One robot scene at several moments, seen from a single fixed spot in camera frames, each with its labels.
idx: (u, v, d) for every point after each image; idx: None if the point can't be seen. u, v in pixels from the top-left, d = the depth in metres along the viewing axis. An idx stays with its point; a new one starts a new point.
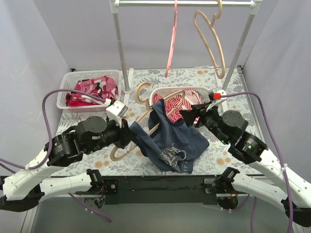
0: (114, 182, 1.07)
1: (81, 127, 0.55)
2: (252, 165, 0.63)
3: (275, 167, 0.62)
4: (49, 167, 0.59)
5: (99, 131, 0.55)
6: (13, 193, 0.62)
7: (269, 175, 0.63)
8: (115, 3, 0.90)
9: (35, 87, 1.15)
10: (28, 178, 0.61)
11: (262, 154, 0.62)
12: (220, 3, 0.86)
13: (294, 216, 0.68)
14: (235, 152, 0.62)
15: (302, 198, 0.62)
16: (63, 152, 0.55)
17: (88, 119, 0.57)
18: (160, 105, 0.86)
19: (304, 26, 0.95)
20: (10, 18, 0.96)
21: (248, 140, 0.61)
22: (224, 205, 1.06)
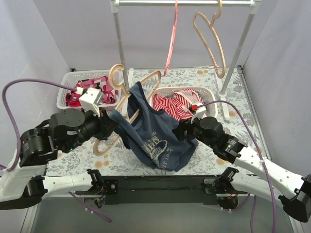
0: (114, 182, 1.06)
1: (55, 122, 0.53)
2: (235, 164, 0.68)
3: (255, 161, 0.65)
4: (23, 168, 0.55)
5: (74, 125, 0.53)
6: (4, 194, 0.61)
7: (253, 170, 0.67)
8: (115, 3, 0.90)
9: (35, 86, 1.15)
10: (9, 180, 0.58)
11: (242, 151, 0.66)
12: (220, 3, 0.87)
13: (290, 211, 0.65)
14: (219, 153, 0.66)
15: (285, 188, 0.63)
16: (34, 149, 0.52)
17: (63, 112, 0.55)
18: (137, 89, 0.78)
19: (303, 26, 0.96)
20: (10, 17, 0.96)
21: (229, 140, 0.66)
22: (224, 205, 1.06)
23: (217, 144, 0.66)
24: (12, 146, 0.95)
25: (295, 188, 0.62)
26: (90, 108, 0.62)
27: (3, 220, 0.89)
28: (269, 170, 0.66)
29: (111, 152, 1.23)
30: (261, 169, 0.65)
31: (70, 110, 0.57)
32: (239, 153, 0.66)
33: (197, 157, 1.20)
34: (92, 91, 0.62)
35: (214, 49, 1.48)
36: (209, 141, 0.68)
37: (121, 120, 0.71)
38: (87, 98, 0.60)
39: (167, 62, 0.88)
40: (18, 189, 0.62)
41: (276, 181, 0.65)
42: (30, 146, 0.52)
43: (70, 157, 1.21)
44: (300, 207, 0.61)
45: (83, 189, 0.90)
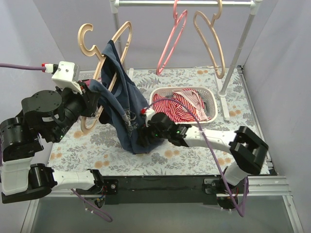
0: (114, 182, 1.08)
1: (25, 107, 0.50)
2: (189, 144, 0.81)
3: (197, 134, 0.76)
4: (8, 162, 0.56)
5: (46, 110, 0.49)
6: (8, 189, 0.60)
7: (200, 142, 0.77)
8: (115, 3, 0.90)
9: (35, 86, 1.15)
10: (4, 174, 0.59)
11: (188, 131, 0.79)
12: (220, 3, 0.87)
13: (247, 169, 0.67)
14: (173, 141, 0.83)
15: (224, 145, 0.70)
16: (13, 141, 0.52)
17: (35, 97, 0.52)
18: (110, 49, 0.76)
19: (303, 26, 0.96)
20: (10, 18, 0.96)
21: (180, 127, 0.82)
22: (224, 205, 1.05)
23: (170, 134, 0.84)
24: None
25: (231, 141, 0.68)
26: (69, 86, 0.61)
27: (3, 221, 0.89)
28: (207, 136, 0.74)
29: (111, 152, 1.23)
30: (201, 138, 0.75)
31: (44, 93, 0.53)
32: (186, 133, 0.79)
33: (197, 157, 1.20)
34: (66, 67, 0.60)
35: (214, 49, 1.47)
36: (165, 134, 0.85)
37: (103, 90, 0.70)
38: (64, 75, 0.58)
39: (164, 63, 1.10)
40: (18, 183, 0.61)
41: (216, 143, 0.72)
42: (8, 137, 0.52)
43: (70, 157, 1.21)
44: (241, 158, 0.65)
45: (83, 188, 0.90)
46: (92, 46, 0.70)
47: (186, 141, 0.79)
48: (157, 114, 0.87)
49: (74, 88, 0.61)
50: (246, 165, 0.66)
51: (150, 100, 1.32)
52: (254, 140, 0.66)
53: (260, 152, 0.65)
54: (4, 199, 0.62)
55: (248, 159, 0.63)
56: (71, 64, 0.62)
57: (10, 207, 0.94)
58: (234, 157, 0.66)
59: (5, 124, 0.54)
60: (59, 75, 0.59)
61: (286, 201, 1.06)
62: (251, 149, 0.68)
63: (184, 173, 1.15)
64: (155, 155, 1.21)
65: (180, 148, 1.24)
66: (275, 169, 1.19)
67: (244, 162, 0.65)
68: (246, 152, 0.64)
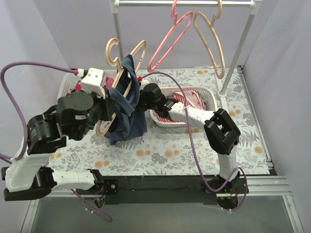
0: (114, 182, 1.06)
1: (62, 106, 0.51)
2: (173, 117, 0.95)
3: (181, 109, 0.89)
4: (31, 156, 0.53)
5: (81, 109, 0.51)
6: (13, 185, 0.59)
7: (182, 117, 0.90)
8: (115, 3, 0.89)
9: (35, 86, 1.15)
10: (18, 169, 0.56)
11: (173, 106, 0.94)
12: (220, 3, 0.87)
13: (214, 143, 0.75)
14: (159, 111, 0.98)
15: (199, 122, 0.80)
16: (42, 136, 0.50)
17: (70, 96, 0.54)
18: (129, 61, 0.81)
19: (303, 26, 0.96)
20: (10, 18, 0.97)
21: (167, 102, 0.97)
22: (224, 205, 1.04)
23: (157, 105, 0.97)
24: (12, 148, 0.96)
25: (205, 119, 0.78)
26: (95, 90, 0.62)
27: (3, 221, 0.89)
28: (189, 112, 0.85)
29: (111, 152, 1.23)
30: (183, 113, 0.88)
31: (77, 94, 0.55)
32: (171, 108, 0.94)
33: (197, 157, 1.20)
34: (96, 73, 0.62)
35: (214, 49, 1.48)
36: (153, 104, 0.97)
37: (119, 97, 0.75)
38: (95, 81, 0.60)
39: (158, 62, 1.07)
40: (24, 181, 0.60)
41: (196, 120, 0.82)
42: (40, 132, 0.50)
43: (70, 157, 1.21)
44: (210, 134, 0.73)
45: (82, 187, 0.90)
46: (115, 58, 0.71)
47: (171, 114, 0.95)
48: (149, 84, 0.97)
49: (100, 92, 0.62)
50: (215, 141, 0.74)
51: None
52: (227, 124, 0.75)
53: (231, 135, 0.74)
54: (6, 196, 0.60)
55: (216, 136, 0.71)
56: (100, 71, 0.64)
57: (10, 207, 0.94)
58: (206, 132, 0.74)
59: (34, 119, 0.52)
60: (88, 80, 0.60)
61: (286, 201, 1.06)
62: (224, 131, 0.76)
63: (184, 173, 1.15)
64: (155, 155, 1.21)
65: (180, 148, 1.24)
66: (275, 169, 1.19)
67: (213, 138, 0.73)
68: (217, 130, 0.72)
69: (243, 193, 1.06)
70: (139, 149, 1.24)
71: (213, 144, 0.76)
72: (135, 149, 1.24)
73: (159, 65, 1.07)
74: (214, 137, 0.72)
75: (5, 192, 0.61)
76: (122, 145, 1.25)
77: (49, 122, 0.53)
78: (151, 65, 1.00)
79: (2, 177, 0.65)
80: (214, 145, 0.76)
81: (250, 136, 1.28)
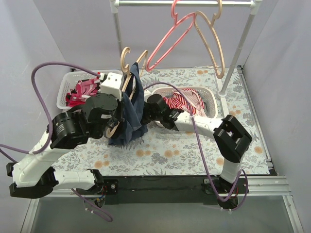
0: (114, 182, 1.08)
1: (90, 104, 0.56)
2: (180, 127, 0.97)
3: (188, 119, 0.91)
4: (53, 150, 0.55)
5: (108, 108, 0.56)
6: (22, 180, 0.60)
7: (189, 126, 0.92)
8: (115, 3, 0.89)
9: (35, 86, 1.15)
10: (34, 163, 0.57)
11: (179, 116, 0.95)
12: (220, 3, 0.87)
13: (225, 151, 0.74)
14: (164, 122, 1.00)
15: (208, 130, 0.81)
16: (67, 131, 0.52)
17: (97, 97, 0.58)
18: (135, 69, 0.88)
19: (304, 26, 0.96)
20: (10, 18, 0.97)
21: (173, 112, 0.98)
22: (224, 205, 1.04)
23: (163, 116, 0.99)
24: (12, 148, 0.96)
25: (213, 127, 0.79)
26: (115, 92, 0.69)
27: (3, 221, 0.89)
28: (196, 122, 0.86)
29: (111, 152, 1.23)
30: (190, 123, 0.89)
31: (104, 95, 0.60)
32: (177, 118, 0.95)
33: (197, 157, 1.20)
34: (116, 77, 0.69)
35: (214, 49, 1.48)
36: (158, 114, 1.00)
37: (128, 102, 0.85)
38: (114, 84, 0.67)
39: (157, 61, 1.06)
40: (35, 176, 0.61)
41: (203, 128, 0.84)
42: (67, 127, 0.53)
43: (70, 157, 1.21)
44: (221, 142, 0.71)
45: (83, 187, 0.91)
46: (126, 65, 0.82)
47: (177, 125, 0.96)
48: (154, 95, 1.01)
49: (117, 94, 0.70)
50: (227, 151, 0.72)
51: None
52: (237, 130, 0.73)
53: (242, 141, 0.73)
54: (13, 191, 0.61)
55: (227, 144, 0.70)
56: (118, 75, 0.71)
57: (10, 207, 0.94)
58: (217, 141, 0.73)
59: (60, 116, 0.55)
60: (109, 83, 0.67)
61: (286, 201, 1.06)
62: (234, 138, 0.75)
63: (184, 173, 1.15)
64: (155, 155, 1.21)
65: (180, 148, 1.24)
66: (275, 169, 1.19)
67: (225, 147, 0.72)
68: (228, 138, 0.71)
69: (243, 192, 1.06)
70: (139, 149, 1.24)
71: (224, 153, 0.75)
72: (135, 149, 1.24)
73: (158, 64, 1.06)
74: (225, 146, 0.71)
75: (12, 187, 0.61)
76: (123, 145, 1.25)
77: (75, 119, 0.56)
78: (148, 64, 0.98)
79: (8, 173, 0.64)
80: (225, 153, 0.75)
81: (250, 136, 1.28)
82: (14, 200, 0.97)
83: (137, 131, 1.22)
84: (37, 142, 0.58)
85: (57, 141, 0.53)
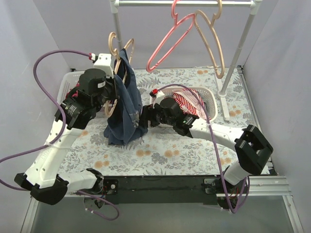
0: (114, 182, 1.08)
1: (84, 81, 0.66)
2: (194, 134, 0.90)
3: (204, 126, 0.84)
4: (71, 131, 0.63)
5: (100, 77, 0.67)
6: (44, 178, 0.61)
7: (205, 134, 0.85)
8: (115, 3, 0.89)
9: (35, 86, 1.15)
10: (53, 152, 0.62)
11: (194, 122, 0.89)
12: (220, 3, 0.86)
13: (244, 162, 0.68)
14: (178, 129, 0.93)
15: (229, 141, 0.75)
16: (79, 110, 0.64)
17: (86, 73, 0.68)
18: (124, 54, 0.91)
19: (304, 26, 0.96)
20: (10, 18, 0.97)
21: (186, 118, 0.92)
22: (224, 205, 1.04)
23: (177, 121, 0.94)
24: (13, 148, 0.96)
25: (235, 138, 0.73)
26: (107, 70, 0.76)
27: (3, 221, 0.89)
28: (214, 130, 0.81)
29: (111, 152, 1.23)
30: (207, 131, 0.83)
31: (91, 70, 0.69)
32: (191, 124, 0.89)
33: (197, 157, 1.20)
34: (106, 56, 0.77)
35: (214, 49, 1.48)
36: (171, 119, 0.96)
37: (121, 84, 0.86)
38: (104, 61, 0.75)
39: (157, 61, 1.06)
40: (54, 171, 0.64)
41: (222, 138, 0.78)
42: (77, 107, 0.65)
43: (70, 157, 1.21)
44: (243, 154, 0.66)
45: (88, 185, 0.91)
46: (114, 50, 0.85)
47: (192, 132, 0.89)
48: (168, 99, 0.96)
49: (110, 72, 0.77)
50: (247, 162, 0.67)
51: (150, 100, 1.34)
52: (260, 141, 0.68)
53: (264, 152, 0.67)
54: (39, 193, 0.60)
55: (249, 156, 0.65)
56: (109, 55, 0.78)
57: (10, 207, 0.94)
58: (237, 153, 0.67)
59: (64, 103, 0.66)
60: (99, 62, 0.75)
61: (286, 201, 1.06)
62: (255, 148, 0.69)
63: (184, 173, 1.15)
64: (155, 155, 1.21)
65: (180, 148, 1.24)
66: (275, 169, 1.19)
67: (246, 159, 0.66)
68: (250, 149, 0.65)
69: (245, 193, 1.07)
70: (139, 149, 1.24)
71: (242, 163, 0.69)
72: (135, 149, 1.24)
73: (158, 65, 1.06)
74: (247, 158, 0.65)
75: (36, 190, 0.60)
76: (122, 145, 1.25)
77: (78, 99, 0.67)
78: (149, 65, 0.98)
79: (21, 185, 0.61)
80: (243, 164, 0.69)
81: None
82: (15, 200, 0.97)
83: (137, 131, 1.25)
84: (50, 135, 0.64)
85: (74, 121, 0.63)
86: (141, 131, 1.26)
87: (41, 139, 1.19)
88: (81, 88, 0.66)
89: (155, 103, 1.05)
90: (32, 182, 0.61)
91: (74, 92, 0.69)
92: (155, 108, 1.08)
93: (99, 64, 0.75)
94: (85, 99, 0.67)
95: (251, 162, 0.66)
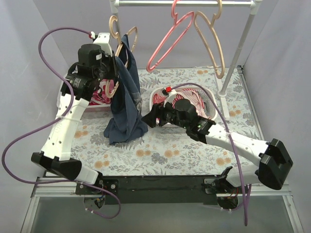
0: (114, 182, 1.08)
1: (82, 55, 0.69)
2: (210, 142, 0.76)
3: (222, 135, 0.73)
4: (80, 101, 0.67)
5: (97, 49, 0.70)
6: (62, 150, 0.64)
7: (223, 144, 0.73)
8: (115, 3, 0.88)
9: (35, 86, 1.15)
10: (66, 124, 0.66)
11: (211, 128, 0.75)
12: (220, 3, 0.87)
13: (265, 177, 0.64)
14: (191, 134, 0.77)
15: (251, 154, 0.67)
16: (85, 82, 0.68)
17: (81, 47, 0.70)
18: (126, 40, 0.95)
19: (304, 26, 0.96)
20: (10, 18, 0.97)
21: (201, 121, 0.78)
22: (224, 205, 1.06)
23: (190, 126, 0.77)
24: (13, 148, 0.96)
25: (259, 152, 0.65)
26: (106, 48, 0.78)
27: (3, 221, 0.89)
28: (234, 141, 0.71)
29: (111, 152, 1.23)
30: (227, 141, 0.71)
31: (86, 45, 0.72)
32: (208, 130, 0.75)
33: (197, 157, 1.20)
34: (105, 34, 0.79)
35: (214, 49, 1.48)
36: (183, 123, 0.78)
37: (122, 66, 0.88)
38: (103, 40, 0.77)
39: (157, 61, 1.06)
40: (68, 143, 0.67)
41: (244, 150, 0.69)
42: (81, 79, 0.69)
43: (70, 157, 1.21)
44: (266, 171, 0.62)
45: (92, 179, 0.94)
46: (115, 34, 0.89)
47: (207, 139, 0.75)
48: (183, 101, 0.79)
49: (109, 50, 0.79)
50: (268, 178, 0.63)
51: (150, 100, 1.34)
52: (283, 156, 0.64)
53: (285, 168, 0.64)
54: (60, 164, 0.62)
55: (273, 174, 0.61)
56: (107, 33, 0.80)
57: (10, 207, 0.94)
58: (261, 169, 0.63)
59: (69, 78, 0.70)
60: (98, 40, 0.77)
61: (286, 201, 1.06)
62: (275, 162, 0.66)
63: (185, 173, 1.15)
64: (155, 155, 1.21)
65: (180, 148, 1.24)
66: None
67: (268, 175, 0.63)
68: (274, 166, 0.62)
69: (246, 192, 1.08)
70: (139, 149, 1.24)
71: (261, 178, 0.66)
72: (135, 149, 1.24)
73: (158, 64, 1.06)
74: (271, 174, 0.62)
75: (56, 162, 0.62)
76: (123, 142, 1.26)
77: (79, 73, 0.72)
78: (150, 65, 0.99)
79: (39, 162, 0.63)
80: (261, 178, 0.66)
81: (250, 137, 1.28)
82: (15, 199, 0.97)
83: (137, 130, 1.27)
84: (60, 110, 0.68)
85: (81, 92, 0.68)
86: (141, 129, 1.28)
87: (41, 139, 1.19)
88: (81, 61, 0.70)
89: (167, 101, 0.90)
90: (50, 156, 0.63)
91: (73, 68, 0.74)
92: (165, 107, 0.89)
93: (99, 42, 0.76)
94: (86, 72, 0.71)
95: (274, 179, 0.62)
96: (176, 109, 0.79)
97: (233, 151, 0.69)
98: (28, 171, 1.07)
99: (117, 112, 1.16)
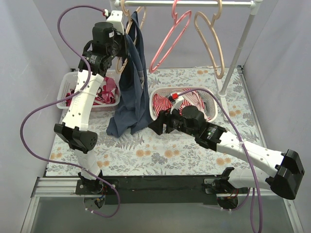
0: (114, 182, 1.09)
1: (96, 33, 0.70)
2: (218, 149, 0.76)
3: (235, 144, 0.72)
4: (95, 77, 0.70)
5: (110, 27, 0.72)
6: (81, 121, 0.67)
7: (236, 153, 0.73)
8: (115, 3, 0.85)
9: (35, 86, 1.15)
10: (85, 97, 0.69)
11: (222, 136, 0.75)
12: (220, 3, 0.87)
13: (279, 188, 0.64)
14: (202, 139, 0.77)
15: (267, 165, 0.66)
16: (100, 60, 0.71)
17: (95, 25, 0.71)
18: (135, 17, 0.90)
19: (304, 26, 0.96)
20: (9, 18, 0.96)
21: (210, 128, 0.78)
22: (224, 205, 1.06)
23: (199, 133, 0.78)
24: (13, 148, 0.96)
25: (275, 164, 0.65)
26: (119, 27, 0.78)
27: (3, 221, 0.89)
28: (248, 150, 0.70)
29: (111, 152, 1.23)
30: (241, 150, 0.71)
31: (98, 24, 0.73)
32: (219, 139, 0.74)
33: (197, 157, 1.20)
34: (118, 12, 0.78)
35: (214, 48, 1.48)
36: (192, 129, 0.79)
37: (131, 43, 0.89)
38: (116, 18, 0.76)
39: (159, 61, 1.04)
40: (87, 116, 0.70)
41: (258, 161, 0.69)
42: (96, 57, 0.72)
43: (70, 157, 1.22)
44: (282, 184, 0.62)
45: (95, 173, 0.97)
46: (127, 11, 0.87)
47: (218, 147, 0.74)
48: (193, 108, 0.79)
49: (121, 29, 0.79)
50: (283, 190, 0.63)
51: (150, 100, 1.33)
52: (297, 168, 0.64)
53: (298, 179, 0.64)
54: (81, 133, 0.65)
55: (290, 187, 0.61)
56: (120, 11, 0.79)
57: (10, 207, 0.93)
58: (276, 181, 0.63)
59: (85, 55, 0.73)
60: (112, 18, 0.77)
61: (286, 201, 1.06)
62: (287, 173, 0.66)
63: (184, 173, 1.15)
64: (155, 155, 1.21)
65: (180, 148, 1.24)
66: None
67: (284, 188, 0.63)
68: (291, 178, 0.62)
69: (246, 192, 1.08)
70: (139, 149, 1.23)
71: (274, 189, 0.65)
72: (135, 149, 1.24)
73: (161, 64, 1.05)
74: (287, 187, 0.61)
75: (77, 131, 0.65)
76: (127, 133, 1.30)
77: (95, 51, 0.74)
78: (152, 66, 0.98)
79: (60, 131, 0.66)
80: (274, 189, 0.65)
81: (250, 136, 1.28)
82: (15, 199, 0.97)
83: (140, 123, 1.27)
84: (77, 86, 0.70)
85: (97, 68, 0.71)
86: (145, 124, 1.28)
87: (41, 139, 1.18)
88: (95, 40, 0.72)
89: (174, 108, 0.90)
90: (71, 126, 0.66)
91: (88, 45, 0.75)
92: (172, 114, 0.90)
93: (112, 20, 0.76)
94: (100, 49, 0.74)
95: (288, 191, 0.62)
96: (183, 116, 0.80)
97: (248, 160, 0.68)
98: (28, 172, 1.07)
99: (126, 91, 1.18)
